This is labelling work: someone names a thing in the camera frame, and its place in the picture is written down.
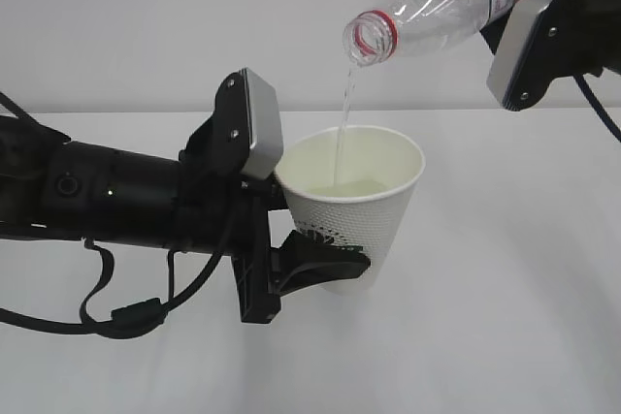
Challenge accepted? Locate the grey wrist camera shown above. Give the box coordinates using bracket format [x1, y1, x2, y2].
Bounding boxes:
[486, 0, 579, 111]
[212, 68, 283, 180]

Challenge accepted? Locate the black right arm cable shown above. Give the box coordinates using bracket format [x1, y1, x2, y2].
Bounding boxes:
[574, 72, 621, 143]

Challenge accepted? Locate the clear plastic water bottle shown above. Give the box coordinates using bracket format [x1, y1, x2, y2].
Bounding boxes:
[343, 0, 519, 67]

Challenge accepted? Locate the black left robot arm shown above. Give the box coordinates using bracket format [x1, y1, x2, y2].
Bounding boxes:
[1, 116, 371, 324]

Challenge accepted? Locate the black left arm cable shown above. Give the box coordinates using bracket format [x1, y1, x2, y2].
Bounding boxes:
[0, 91, 239, 340]

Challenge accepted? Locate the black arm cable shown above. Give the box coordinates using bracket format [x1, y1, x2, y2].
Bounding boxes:
[574, 72, 621, 143]
[0, 91, 239, 340]

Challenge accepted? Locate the white paper coffee cup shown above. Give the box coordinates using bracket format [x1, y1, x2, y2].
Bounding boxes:
[275, 125, 426, 296]

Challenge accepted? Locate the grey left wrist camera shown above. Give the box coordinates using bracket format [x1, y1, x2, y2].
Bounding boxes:
[212, 68, 283, 180]

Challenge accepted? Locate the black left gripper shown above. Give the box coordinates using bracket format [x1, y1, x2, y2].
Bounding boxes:
[177, 112, 373, 326]

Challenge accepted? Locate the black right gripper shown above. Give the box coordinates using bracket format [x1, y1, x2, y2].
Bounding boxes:
[479, 0, 620, 74]

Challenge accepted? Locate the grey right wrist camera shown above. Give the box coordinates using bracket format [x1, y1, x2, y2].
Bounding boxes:
[486, 0, 579, 111]

